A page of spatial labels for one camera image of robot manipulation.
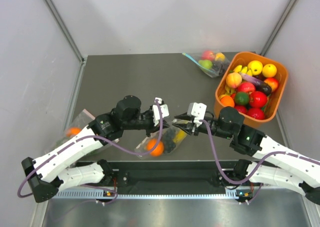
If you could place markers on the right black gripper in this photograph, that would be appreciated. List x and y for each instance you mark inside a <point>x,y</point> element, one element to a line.
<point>189,127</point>

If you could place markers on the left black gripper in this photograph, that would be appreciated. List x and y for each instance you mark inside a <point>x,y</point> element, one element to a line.
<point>152,128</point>

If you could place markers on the fake yellow banana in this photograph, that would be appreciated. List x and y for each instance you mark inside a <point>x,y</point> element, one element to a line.
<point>179,136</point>

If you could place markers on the polka dot zip bag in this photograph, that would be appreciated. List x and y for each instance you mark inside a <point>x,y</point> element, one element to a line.
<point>141,148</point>

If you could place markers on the fake black grape bunch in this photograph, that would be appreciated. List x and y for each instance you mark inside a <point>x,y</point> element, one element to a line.
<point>167,139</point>

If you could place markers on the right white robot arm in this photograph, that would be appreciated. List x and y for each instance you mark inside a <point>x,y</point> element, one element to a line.
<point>277,164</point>

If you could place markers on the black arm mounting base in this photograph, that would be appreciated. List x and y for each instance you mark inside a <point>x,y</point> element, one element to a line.
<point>165,177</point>

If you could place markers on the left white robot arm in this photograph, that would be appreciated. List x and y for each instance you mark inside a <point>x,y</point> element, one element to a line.
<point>51,173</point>

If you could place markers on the fake orange in bin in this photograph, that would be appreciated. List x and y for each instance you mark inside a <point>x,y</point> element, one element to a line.
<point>227,101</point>

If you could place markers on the fake orange in pink bag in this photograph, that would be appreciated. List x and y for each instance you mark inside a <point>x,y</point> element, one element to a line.
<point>72,131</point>

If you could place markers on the fake green lime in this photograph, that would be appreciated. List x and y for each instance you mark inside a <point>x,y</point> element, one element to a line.
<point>242,98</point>

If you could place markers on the fake green pear in bag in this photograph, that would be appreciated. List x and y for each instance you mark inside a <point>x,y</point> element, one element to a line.
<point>205,65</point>

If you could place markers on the fake peach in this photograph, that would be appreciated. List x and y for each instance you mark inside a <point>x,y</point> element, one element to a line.
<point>233,80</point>

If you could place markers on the blue zip clear bag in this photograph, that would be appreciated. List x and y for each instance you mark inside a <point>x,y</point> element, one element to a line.
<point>220,64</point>

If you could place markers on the fake red apple in bag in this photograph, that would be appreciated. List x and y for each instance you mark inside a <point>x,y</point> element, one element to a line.
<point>208,55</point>

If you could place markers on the fake red tomato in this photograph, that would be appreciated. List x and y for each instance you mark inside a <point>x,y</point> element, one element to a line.
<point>257,99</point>

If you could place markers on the fake small banana bunch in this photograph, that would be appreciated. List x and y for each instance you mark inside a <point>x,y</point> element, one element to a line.
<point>243,70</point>

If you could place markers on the fake purple eggplant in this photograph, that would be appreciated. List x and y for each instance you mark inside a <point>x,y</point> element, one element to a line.
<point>259,84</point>

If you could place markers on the fake yellow lemon left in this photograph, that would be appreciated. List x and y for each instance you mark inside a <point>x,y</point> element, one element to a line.
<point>256,67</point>

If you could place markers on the fake red yellow apple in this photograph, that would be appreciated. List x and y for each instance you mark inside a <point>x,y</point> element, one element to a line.
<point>273,83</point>

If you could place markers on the fake yellow orange right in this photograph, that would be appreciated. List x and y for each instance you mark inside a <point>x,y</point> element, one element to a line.
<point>269,71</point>

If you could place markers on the orange plastic bin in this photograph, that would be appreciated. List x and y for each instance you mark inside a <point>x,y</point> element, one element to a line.
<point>245,57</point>

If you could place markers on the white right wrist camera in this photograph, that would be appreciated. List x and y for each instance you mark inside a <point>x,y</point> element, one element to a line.
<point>197,112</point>

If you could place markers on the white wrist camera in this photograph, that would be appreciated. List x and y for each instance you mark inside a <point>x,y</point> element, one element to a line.
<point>197,112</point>
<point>160,110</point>

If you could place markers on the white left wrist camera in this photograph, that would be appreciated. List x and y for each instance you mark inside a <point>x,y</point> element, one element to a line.
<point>160,110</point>

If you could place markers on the grey slotted cable duct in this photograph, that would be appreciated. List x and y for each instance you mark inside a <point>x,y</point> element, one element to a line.
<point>88,193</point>

